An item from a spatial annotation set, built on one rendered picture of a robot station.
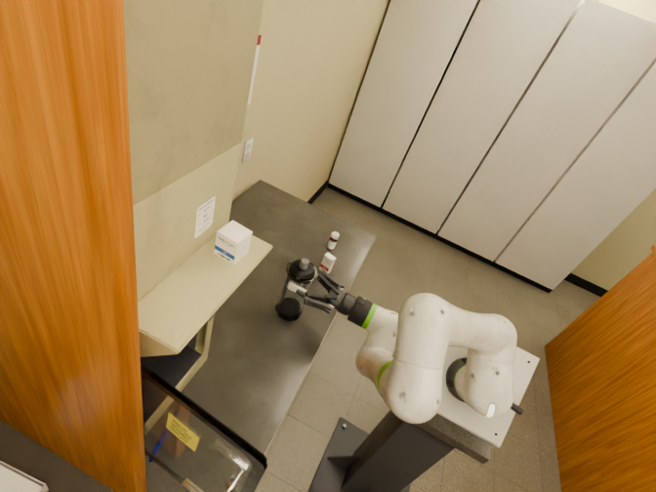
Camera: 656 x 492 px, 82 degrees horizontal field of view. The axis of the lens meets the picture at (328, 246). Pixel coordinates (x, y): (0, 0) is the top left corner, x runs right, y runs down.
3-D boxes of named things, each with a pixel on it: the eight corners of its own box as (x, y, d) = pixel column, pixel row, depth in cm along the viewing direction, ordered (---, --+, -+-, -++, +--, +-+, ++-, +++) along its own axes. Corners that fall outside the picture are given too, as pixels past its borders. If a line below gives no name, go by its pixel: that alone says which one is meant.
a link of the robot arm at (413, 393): (455, 373, 80) (399, 362, 79) (446, 436, 78) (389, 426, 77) (425, 359, 98) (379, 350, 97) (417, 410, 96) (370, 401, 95)
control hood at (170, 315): (119, 352, 66) (116, 318, 60) (225, 253, 91) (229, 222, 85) (175, 385, 65) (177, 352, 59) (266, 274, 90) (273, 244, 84)
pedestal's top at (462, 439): (489, 388, 150) (495, 383, 148) (482, 465, 126) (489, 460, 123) (416, 348, 155) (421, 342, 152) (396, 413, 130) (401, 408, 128)
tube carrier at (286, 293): (269, 311, 139) (281, 271, 126) (282, 293, 148) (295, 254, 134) (295, 325, 138) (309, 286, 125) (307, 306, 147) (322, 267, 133)
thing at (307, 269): (283, 275, 128) (287, 262, 124) (295, 261, 135) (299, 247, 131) (307, 288, 127) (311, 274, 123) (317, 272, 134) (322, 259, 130)
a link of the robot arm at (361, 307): (357, 333, 130) (364, 315, 137) (369, 312, 122) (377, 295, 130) (342, 324, 130) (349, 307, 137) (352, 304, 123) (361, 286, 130)
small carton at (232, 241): (213, 253, 77) (216, 230, 73) (228, 241, 81) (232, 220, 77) (233, 265, 76) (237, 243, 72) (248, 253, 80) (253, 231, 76)
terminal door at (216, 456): (140, 445, 94) (134, 357, 69) (236, 526, 87) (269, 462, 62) (137, 447, 93) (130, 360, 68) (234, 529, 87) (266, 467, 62)
